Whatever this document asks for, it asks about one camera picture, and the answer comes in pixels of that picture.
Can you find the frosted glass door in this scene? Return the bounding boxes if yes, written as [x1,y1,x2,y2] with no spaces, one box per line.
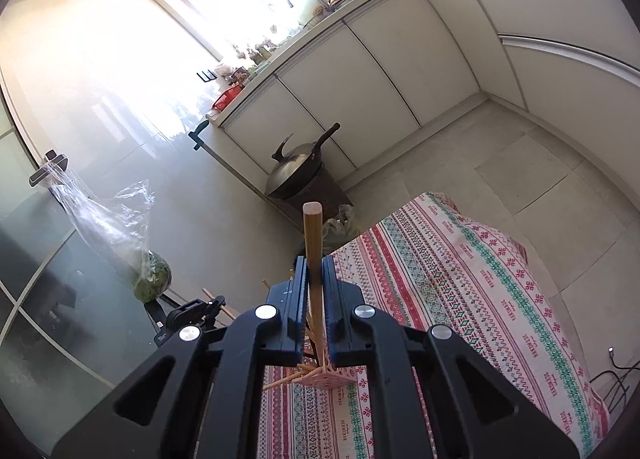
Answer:
[0,64,236,420]

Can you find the brown bin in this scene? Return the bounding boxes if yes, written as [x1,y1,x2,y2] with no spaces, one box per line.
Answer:
[280,169,354,226]

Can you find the black cable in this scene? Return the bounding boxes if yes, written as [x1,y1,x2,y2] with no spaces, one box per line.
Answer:
[590,346,640,411]

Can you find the patterned red green tablecloth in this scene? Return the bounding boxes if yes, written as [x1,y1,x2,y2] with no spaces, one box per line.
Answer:
[260,192,612,459]

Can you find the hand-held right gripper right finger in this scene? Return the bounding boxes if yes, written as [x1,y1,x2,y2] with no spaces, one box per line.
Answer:
[321,256,581,459]

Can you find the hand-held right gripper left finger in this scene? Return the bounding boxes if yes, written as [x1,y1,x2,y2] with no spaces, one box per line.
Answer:
[52,255,308,459]

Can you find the plastic bag of greens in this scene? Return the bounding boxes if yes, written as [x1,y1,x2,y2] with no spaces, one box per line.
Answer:
[47,164,174,303]

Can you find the row of countertop jars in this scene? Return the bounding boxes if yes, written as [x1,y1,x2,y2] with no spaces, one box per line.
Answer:
[219,33,282,76]

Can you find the metal door handle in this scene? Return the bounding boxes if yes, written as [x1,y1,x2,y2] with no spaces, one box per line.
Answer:
[29,150,70,189]

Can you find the red plastic basket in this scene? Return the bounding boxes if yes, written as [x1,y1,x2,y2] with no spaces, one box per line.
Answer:
[212,86,246,110]

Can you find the black valve handle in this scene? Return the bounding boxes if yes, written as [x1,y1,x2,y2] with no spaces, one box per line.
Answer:
[189,120,210,151]

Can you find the pink plastic utensil basket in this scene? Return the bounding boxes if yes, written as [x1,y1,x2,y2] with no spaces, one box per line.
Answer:
[292,358,357,393]

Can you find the clear plastic bag with vegetables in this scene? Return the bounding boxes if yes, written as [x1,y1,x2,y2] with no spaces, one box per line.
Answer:
[322,204,359,256]

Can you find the dark wok with lid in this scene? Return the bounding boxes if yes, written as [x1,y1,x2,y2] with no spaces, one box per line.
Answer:
[265,122,342,200]

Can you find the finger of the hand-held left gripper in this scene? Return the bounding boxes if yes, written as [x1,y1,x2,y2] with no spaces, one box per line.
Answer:
[166,296,227,336]

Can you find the white kitchen cabinets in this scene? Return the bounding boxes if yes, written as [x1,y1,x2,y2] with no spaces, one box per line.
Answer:
[207,0,640,190]

